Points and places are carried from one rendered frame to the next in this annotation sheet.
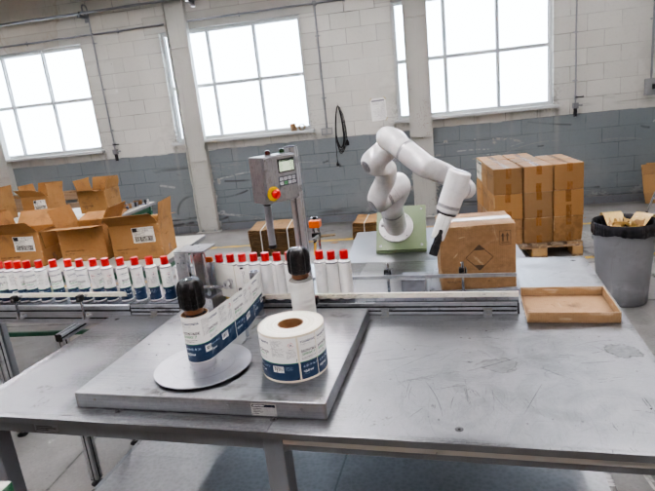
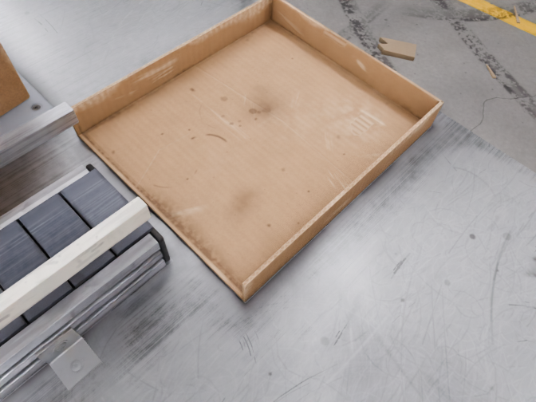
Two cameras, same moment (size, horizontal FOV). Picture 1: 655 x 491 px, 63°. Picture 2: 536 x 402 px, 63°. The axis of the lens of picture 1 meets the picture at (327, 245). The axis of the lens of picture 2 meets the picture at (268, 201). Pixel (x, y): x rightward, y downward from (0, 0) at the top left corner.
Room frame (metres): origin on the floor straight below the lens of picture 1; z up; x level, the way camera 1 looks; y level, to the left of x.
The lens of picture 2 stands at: (1.69, -0.56, 1.21)
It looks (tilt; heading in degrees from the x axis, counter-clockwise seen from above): 58 degrees down; 293
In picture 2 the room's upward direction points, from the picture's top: 6 degrees clockwise
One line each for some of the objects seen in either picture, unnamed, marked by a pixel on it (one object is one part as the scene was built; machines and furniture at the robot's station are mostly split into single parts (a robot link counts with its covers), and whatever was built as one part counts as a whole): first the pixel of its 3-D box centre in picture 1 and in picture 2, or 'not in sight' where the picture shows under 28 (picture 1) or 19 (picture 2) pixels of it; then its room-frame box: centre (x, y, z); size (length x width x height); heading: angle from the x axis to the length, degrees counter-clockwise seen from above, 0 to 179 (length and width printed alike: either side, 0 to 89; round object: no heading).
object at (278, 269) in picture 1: (279, 276); not in sight; (2.13, 0.21, 0.98); 0.05 x 0.05 x 0.20
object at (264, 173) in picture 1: (275, 177); not in sight; (2.21, 0.19, 1.38); 0.17 x 0.10 x 0.19; 129
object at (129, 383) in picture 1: (238, 352); not in sight; (1.71, 0.35, 0.86); 0.80 x 0.67 x 0.05; 74
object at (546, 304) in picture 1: (566, 303); (261, 118); (1.83, -0.85, 0.85); 0.30 x 0.26 x 0.04; 74
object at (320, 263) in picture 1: (321, 274); not in sight; (2.09, 0.04, 0.98); 0.05 x 0.05 x 0.20
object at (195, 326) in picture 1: (196, 321); not in sight; (1.57, 0.44, 1.04); 0.09 x 0.09 x 0.29
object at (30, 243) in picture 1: (27, 237); not in sight; (3.74, 2.10, 0.97); 0.45 x 0.38 x 0.37; 173
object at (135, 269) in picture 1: (137, 279); not in sight; (2.32, 0.86, 0.98); 0.05 x 0.05 x 0.20
